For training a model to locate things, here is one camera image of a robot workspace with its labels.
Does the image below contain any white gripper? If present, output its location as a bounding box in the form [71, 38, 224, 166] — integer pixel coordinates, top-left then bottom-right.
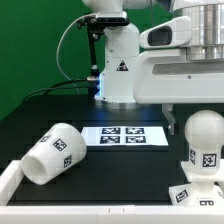
[133, 49, 224, 135]

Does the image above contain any white lamp bulb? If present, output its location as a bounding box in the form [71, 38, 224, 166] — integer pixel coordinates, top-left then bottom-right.
[184, 110, 224, 175]

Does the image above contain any white lamp base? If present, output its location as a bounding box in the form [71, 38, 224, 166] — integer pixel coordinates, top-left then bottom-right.
[169, 162, 224, 207]

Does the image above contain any white lamp shade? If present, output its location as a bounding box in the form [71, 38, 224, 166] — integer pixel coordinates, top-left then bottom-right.
[21, 123, 87, 185]

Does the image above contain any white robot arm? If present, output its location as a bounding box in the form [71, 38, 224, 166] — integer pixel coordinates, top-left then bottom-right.
[82, 0, 224, 128]

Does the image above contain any white marker sheet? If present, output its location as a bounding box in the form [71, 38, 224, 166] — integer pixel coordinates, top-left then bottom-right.
[81, 126, 168, 146]

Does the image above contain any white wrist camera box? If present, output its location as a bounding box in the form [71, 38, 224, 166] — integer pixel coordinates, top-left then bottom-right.
[139, 16, 192, 49]

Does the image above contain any black cable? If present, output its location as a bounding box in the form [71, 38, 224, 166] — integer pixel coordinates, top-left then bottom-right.
[22, 79, 98, 103]

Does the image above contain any black camera on stand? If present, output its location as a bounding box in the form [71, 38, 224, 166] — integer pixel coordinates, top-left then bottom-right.
[77, 11, 130, 96]

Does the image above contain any grey camera cable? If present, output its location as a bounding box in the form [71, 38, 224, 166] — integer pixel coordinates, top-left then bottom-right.
[56, 13, 96, 96]

